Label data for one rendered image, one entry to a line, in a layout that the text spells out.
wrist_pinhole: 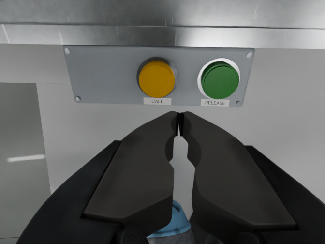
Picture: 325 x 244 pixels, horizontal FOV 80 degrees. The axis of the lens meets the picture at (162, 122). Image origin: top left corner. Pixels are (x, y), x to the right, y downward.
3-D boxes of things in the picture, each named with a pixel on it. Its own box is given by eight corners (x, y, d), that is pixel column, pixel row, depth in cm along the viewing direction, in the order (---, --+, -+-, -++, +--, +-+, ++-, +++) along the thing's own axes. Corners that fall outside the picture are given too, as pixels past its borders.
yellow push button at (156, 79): (173, 92, 24) (173, 99, 22) (141, 91, 24) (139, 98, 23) (175, 59, 22) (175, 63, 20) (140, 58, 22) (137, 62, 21)
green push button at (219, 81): (230, 94, 24) (235, 100, 22) (198, 93, 24) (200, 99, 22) (237, 60, 22) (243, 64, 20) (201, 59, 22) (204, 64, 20)
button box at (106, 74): (229, 90, 29) (243, 109, 24) (91, 87, 30) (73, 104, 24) (239, 40, 26) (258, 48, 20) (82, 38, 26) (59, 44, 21)
